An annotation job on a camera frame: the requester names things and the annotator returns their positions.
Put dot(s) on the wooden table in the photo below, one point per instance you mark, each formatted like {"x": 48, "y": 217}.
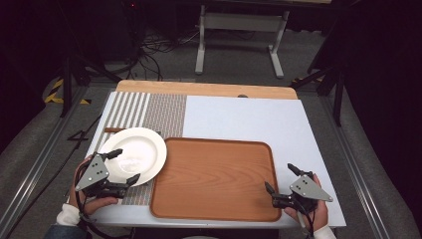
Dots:
{"x": 199, "y": 88}

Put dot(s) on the yellow black floor tape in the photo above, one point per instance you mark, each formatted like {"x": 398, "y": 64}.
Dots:
{"x": 53, "y": 94}

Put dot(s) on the person's right hand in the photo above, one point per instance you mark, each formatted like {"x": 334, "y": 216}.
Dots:
{"x": 320, "y": 214}

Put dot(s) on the aluminium floor rail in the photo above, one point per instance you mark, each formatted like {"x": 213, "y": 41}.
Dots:
{"x": 40, "y": 159}
{"x": 358, "y": 166}

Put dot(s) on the brown wooden tray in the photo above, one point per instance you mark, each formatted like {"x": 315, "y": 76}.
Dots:
{"x": 215, "y": 179}

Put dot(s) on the black tripod stand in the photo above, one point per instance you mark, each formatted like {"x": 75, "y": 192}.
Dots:
{"x": 69, "y": 79}
{"x": 336, "y": 93}

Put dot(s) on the white board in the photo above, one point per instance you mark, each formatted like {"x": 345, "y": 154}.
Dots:
{"x": 252, "y": 119}

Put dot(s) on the person's left hand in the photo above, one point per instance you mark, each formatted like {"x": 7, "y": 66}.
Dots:
{"x": 96, "y": 204}

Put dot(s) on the brown wooden utensil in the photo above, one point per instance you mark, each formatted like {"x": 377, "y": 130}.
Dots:
{"x": 112, "y": 130}

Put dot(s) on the grey metal stand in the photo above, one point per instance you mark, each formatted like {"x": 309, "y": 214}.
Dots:
{"x": 244, "y": 22}

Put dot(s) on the white plate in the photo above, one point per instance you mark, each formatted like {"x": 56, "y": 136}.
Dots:
{"x": 139, "y": 149}

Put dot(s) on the striped woven placemat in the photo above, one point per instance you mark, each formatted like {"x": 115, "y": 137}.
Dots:
{"x": 162, "y": 113}

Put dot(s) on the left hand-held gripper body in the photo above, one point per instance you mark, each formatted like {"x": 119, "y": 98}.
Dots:
{"x": 92, "y": 173}

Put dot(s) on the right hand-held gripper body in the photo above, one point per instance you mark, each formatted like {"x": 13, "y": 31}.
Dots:
{"x": 308, "y": 190}

